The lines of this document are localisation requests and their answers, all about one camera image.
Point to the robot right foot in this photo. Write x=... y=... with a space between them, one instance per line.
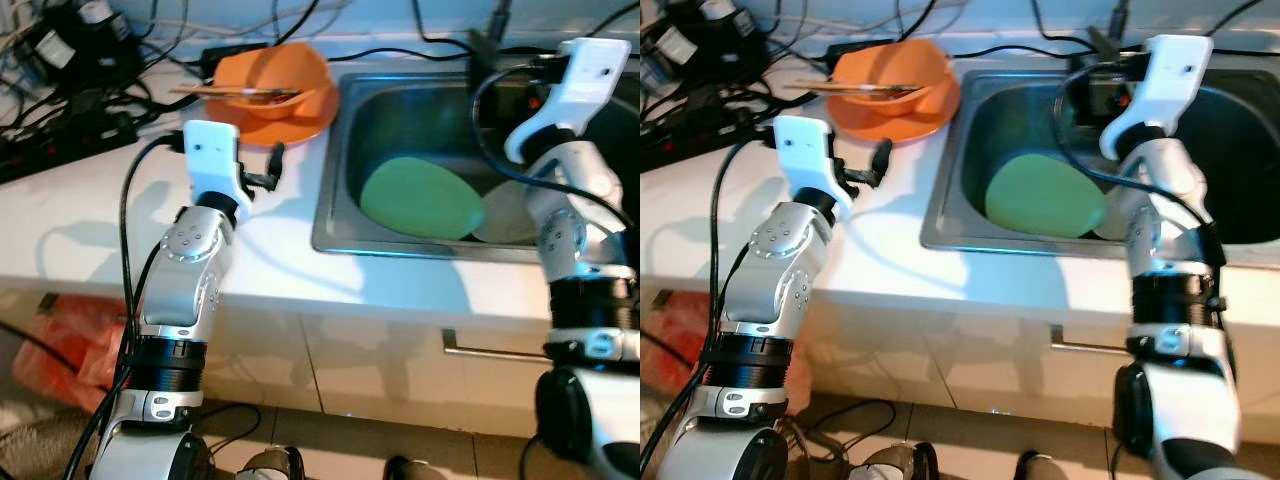
x=410 y=468
x=1040 y=468

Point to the orange plastic plate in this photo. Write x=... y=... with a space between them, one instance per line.
x=925 y=120
x=300 y=125

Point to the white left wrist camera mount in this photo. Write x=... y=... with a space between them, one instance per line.
x=210 y=155
x=805 y=150

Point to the gold metal spoon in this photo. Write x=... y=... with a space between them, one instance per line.
x=895 y=94
x=275 y=98

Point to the red plastic bag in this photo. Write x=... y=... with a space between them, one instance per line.
x=70 y=350
x=680 y=350

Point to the green plastic plate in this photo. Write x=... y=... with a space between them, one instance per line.
x=1040 y=198
x=420 y=200

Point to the black power strip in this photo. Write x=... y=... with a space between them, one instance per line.
x=60 y=145
x=690 y=140

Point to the stainless steel sink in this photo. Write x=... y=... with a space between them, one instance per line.
x=1010 y=110
x=400 y=110

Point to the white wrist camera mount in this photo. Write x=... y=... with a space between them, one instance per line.
x=210 y=155
x=1165 y=85
x=805 y=150
x=580 y=90

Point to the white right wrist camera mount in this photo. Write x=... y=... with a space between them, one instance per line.
x=580 y=90
x=1165 y=85

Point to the grey bowl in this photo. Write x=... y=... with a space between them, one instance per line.
x=1115 y=222
x=505 y=220

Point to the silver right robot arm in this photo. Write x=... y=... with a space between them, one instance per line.
x=1175 y=320
x=590 y=300

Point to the orange plastic bowl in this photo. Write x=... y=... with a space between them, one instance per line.
x=890 y=62
x=275 y=65

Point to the dark grey faucet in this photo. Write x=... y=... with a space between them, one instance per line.
x=492 y=40
x=1112 y=35

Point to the black power adapter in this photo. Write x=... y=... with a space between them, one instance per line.
x=850 y=48
x=222 y=55

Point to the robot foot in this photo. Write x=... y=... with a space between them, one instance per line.
x=1040 y=468
x=270 y=465
x=895 y=465
x=410 y=468

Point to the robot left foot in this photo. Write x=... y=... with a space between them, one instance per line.
x=895 y=465
x=270 y=465

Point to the white base cabinet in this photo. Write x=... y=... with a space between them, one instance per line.
x=370 y=360
x=950 y=360

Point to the black charger box white labels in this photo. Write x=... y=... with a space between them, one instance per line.
x=70 y=45
x=700 y=40

